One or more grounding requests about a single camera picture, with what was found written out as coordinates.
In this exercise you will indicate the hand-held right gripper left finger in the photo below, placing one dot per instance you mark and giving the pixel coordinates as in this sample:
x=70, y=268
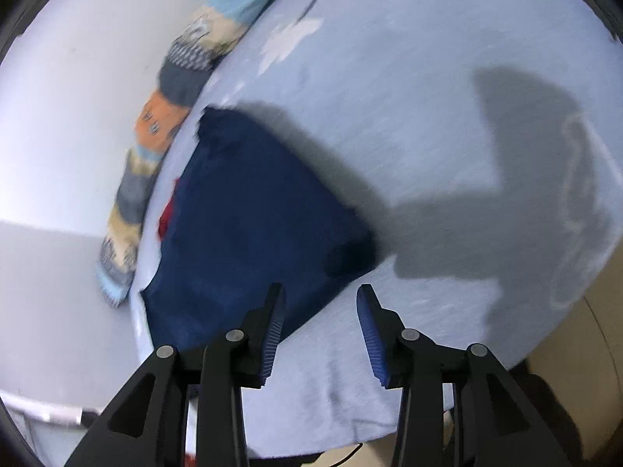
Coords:
x=270, y=340

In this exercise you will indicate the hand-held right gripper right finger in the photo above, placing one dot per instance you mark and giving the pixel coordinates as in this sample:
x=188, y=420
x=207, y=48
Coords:
x=372, y=340

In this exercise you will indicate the navy jacket with red collar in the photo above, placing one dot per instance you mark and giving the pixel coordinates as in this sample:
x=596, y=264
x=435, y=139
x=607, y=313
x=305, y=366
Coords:
x=243, y=233

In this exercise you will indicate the blue cloud print bed sheet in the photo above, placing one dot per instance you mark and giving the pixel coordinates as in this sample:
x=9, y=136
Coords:
x=413, y=131

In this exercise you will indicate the white bar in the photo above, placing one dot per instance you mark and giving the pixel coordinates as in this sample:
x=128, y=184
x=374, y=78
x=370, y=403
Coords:
x=48, y=411

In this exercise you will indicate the rolled patchwork quilt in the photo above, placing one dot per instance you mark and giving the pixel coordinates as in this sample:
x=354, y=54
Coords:
x=185, y=68

